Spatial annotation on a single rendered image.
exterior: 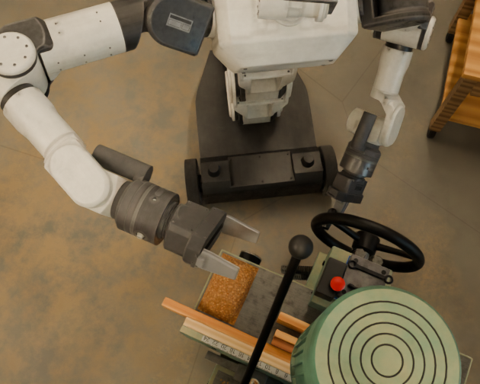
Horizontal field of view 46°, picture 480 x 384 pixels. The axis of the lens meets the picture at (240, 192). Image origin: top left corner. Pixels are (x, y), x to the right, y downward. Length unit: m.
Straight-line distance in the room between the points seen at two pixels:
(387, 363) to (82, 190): 0.50
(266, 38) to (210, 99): 1.26
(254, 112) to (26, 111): 1.20
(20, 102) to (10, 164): 1.57
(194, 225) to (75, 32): 0.39
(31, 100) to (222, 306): 0.59
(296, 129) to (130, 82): 0.79
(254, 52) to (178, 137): 1.39
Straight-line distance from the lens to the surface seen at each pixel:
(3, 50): 1.00
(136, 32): 1.04
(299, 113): 2.27
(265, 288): 1.29
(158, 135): 2.43
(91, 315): 2.27
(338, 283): 1.18
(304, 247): 0.78
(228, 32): 1.05
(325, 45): 1.07
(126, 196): 0.88
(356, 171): 1.46
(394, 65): 1.42
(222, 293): 1.26
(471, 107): 2.43
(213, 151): 2.19
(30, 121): 0.97
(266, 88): 1.71
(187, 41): 1.05
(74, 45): 1.03
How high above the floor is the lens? 2.18
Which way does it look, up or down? 71 degrees down
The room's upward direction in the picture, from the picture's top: 2 degrees counter-clockwise
